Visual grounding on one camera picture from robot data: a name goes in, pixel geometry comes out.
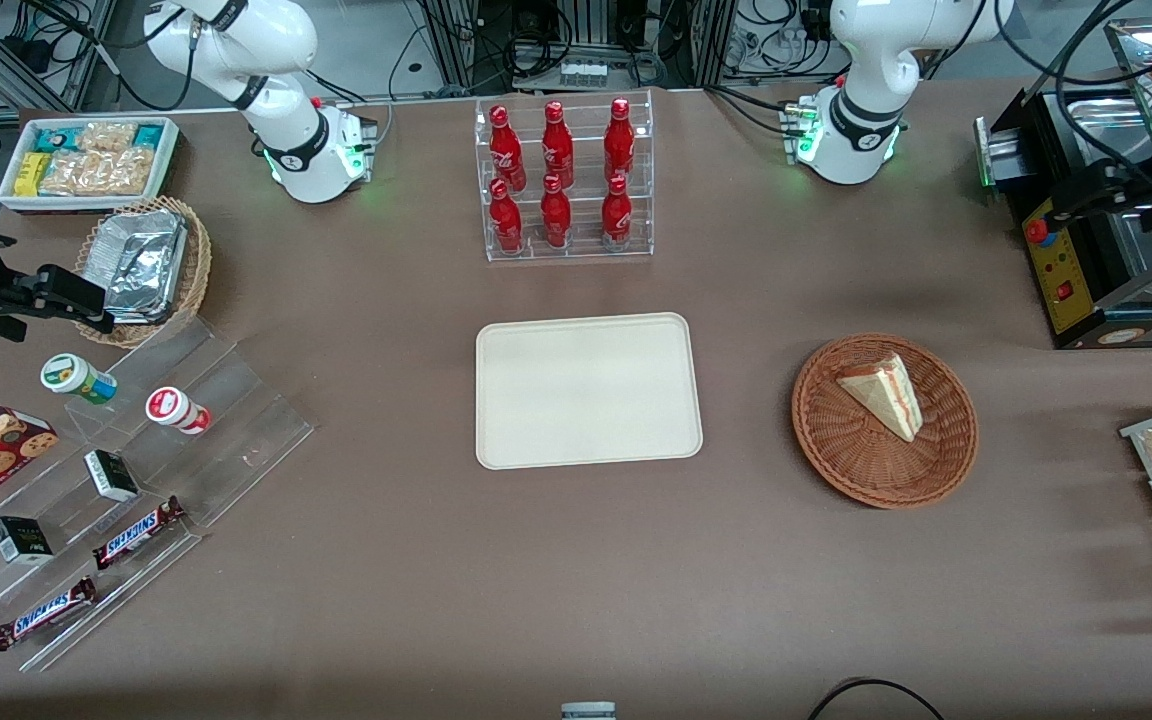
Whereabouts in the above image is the black floor cable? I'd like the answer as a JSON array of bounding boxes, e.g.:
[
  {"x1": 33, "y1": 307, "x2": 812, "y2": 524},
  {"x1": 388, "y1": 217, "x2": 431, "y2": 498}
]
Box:
[{"x1": 806, "y1": 677, "x2": 947, "y2": 720}]

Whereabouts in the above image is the aluminium frame post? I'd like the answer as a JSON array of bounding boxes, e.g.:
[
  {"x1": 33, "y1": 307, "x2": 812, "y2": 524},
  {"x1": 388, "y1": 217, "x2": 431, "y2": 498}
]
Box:
[
  {"x1": 691, "y1": 0, "x2": 738, "y2": 90},
  {"x1": 439, "y1": 0, "x2": 478, "y2": 93}
]

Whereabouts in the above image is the snickers bar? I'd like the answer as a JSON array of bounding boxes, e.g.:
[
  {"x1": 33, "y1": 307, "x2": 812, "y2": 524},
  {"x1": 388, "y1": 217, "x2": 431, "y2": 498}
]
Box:
[
  {"x1": 0, "y1": 576, "x2": 98, "y2": 653},
  {"x1": 92, "y1": 495, "x2": 187, "y2": 572}
]

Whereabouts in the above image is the yellow snack packet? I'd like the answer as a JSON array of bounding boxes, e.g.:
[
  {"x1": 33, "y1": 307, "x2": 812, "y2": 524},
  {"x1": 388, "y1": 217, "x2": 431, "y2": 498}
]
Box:
[{"x1": 13, "y1": 151, "x2": 53, "y2": 198}]

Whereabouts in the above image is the brown wicker basket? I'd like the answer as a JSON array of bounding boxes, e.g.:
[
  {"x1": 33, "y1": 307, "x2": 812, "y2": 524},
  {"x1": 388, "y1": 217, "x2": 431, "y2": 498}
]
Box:
[{"x1": 791, "y1": 332, "x2": 980, "y2": 511}]

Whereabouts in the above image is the red cola bottle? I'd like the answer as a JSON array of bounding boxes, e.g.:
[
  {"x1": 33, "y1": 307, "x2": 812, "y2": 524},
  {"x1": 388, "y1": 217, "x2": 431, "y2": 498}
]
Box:
[
  {"x1": 488, "y1": 104, "x2": 528, "y2": 193},
  {"x1": 488, "y1": 178, "x2": 525, "y2": 255},
  {"x1": 600, "y1": 175, "x2": 634, "y2": 252},
  {"x1": 603, "y1": 96, "x2": 637, "y2": 184},
  {"x1": 539, "y1": 174, "x2": 574, "y2": 250},
  {"x1": 541, "y1": 100, "x2": 576, "y2": 190}
]

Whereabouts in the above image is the clear cracker packet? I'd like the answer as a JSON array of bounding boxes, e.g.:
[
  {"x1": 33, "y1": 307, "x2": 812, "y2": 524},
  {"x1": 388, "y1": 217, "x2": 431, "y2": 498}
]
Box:
[
  {"x1": 40, "y1": 147, "x2": 154, "y2": 198},
  {"x1": 76, "y1": 121, "x2": 138, "y2": 154}
]

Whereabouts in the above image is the black food warmer machine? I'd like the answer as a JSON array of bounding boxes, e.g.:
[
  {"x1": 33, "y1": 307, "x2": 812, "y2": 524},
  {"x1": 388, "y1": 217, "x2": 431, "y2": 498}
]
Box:
[{"x1": 973, "y1": 18, "x2": 1152, "y2": 352}]

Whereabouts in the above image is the silver foil container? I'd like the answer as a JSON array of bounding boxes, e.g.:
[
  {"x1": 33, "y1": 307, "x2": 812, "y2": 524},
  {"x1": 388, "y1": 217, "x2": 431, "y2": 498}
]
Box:
[{"x1": 100, "y1": 209, "x2": 189, "y2": 325}]

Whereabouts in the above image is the white snack bin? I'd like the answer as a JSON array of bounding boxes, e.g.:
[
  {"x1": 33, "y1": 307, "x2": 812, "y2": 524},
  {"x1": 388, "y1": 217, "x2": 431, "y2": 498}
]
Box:
[{"x1": 0, "y1": 116, "x2": 181, "y2": 214}]

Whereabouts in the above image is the red lid cup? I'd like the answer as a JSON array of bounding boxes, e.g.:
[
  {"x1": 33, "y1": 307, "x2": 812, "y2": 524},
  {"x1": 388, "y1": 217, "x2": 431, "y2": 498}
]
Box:
[{"x1": 144, "y1": 385, "x2": 213, "y2": 436}]

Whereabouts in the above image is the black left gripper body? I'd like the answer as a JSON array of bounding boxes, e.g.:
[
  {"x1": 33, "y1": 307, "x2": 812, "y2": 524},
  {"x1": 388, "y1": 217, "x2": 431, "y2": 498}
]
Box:
[{"x1": 1048, "y1": 158, "x2": 1152, "y2": 233}]

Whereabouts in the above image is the triangle sandwich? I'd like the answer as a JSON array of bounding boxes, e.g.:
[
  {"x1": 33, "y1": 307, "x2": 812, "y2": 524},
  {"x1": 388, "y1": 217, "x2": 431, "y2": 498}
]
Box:
[{"x1": 836, "y1": 352, "x2": 925, "y2": 444}]

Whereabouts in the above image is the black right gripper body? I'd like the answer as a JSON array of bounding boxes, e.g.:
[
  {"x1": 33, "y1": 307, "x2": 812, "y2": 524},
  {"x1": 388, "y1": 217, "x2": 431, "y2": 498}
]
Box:
[{"x1": 0, "y1": 212, "x2": 118, "y2": 341}]

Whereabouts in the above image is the beige plastic tray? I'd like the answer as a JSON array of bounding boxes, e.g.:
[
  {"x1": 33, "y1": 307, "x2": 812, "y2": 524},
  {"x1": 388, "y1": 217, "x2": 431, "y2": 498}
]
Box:
[{"x1": 475, "y1": 312, "x2": 705, "y2": 472}]

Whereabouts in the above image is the tan wicker basket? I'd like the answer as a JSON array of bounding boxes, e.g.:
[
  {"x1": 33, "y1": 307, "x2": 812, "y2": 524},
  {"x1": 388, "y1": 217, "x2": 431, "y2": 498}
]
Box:
[{"x1": 75, "y1": 195, "x2": 214, "y2": 350}]

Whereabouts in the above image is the small black box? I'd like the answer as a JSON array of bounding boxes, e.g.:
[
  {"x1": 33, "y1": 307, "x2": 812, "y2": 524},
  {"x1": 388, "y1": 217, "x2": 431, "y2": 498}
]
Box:
[
  {"x1": 83, "y1": 448, "x2": 141, "y2": 504},
  {"x1": 0, "y1": 515, "x2": 55, "y2": 566}
]

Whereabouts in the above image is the clear acrylic bottle rack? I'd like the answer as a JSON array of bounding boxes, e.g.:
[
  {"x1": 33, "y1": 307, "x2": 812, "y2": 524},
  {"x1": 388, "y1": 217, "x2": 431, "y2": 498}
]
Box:
[{"x1": 473, "y1": 89, "x2": 656, "y2": 264}]

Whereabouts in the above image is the clear acrylic stepped stand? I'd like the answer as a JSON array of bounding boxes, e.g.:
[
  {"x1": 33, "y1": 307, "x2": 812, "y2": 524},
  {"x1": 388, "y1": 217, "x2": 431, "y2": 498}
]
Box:
[{"x1": 0, "y1": 317, "x2": 316, "y2": 674}]

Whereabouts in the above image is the green lid cup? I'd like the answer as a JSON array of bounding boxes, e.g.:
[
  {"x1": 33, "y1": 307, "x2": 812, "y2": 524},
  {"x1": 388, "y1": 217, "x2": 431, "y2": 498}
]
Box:
[{"x1": 40, "y1": 352, "x2": 120, "y2": 406}]

